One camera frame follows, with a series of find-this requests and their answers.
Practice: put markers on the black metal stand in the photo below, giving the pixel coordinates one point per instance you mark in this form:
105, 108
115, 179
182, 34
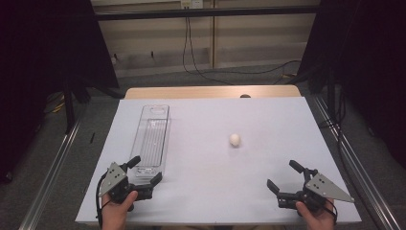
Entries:
69, 108

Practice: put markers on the person's right hand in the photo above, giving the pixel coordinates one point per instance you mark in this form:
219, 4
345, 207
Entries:
316, 220

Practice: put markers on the black curtain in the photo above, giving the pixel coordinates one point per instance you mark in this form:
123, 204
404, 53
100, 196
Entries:
367, 64
38, 64

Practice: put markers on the small black stick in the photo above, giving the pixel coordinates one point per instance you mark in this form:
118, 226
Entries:
92, 137

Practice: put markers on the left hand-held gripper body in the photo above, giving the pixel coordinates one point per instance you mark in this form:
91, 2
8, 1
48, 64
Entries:
112, 179

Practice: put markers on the white egg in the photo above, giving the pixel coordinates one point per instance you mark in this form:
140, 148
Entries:
234, 140

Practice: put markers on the white wall socket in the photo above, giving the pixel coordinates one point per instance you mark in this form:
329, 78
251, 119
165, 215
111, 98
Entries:
191, 4

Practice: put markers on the person's left hand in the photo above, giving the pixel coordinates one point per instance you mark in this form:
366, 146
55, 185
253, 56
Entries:
116, 214

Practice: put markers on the small dark round object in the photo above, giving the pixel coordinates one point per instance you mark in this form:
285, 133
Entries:
245, 96

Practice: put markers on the white table mat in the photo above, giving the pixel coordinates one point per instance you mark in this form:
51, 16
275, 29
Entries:
207, 172

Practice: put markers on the wooden table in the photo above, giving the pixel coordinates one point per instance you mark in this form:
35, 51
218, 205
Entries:
198, 92

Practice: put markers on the black horizontal bar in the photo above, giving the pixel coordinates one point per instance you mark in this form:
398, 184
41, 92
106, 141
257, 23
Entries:
207, 12

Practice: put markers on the metal floor rail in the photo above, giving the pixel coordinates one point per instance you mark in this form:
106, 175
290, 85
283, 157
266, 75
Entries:
360, 172
51, 172

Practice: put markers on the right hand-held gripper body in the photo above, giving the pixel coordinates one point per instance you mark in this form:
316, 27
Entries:
322, 188

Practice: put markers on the clear plastic container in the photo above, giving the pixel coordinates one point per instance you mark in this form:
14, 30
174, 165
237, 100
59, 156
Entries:
153, 140

